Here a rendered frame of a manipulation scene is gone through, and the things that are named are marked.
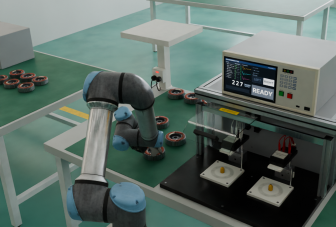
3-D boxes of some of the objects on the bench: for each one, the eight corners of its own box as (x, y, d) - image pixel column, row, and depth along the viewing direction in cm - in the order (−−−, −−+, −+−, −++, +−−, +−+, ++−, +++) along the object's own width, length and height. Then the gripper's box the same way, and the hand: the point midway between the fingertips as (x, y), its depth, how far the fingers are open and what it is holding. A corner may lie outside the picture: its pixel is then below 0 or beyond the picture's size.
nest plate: (278, 207, 188) (279, 204, 188) (246, 194, 197) (246, 192, 196) (293, 189, 199) (293, 186, 199) (262, 178, 208) (262, 175, 207)
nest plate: (228, 187, 202) (228, 185, 201) (199, 176, 210) (199, 174, 210) (244, 171, 213) (244, 169, 212) (217, 162, 221) (217, 159, 221)
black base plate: (292, 243, 172) (293, 239, 171) (159, 187, 208) (159, 183, 207) (335, 183, 206) (335, 179, 205) (214, 143, 241) (214, 139, 240)
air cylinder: (241, 165, 218) (242, 155, 216) (228, 160, 222) (228, 150, 220) (247, 160, 222) (247, 150, 219) (233, 155, 226) (233, 146, 223)
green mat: (153, 188, 208) (153, 187, 208) (64, 149, 242) (64, 149, 242) (251, 110, 275) (251, 110, 275) (170, 89, 309) (170, 89, 309)
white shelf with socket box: (171, 114, 275) (168, 41, 256) (125, 100, 296) (120, 32, 276) (203, 93, 300) (202, 26, 280) (159, 82, 321) (155, 18, 301)
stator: (155, 163, 225) (155, 157, 224) (138, 157, 232) (138, 150, 230) (169, 154, 233) (169, 147, 232) (153, 147, 240) (152, 141, 238)
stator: (190, 141, 244) (190, 134, 243) (176, 149, 237) (176, 143, 236) (175, 134, 252) (174, 128, 250) (160, 142, 244) (160, 136, 243)
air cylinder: (289, 181, 204) (290, 171, 202) (274, 176, 209) (275, 166, 206) (294, 176, 208) (295, 165, 206) (279, 171, 212) (279, 160, 210)
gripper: (113, 133, 218) (130, 154, 233) (144, 145, 207) (159, 167, 221) (123, 119, 222) (139, 141, 236) (154, 130, 210) (169, 152, 225)
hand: (152, 149), depth 230 cm, fingers open, 14 cm apart
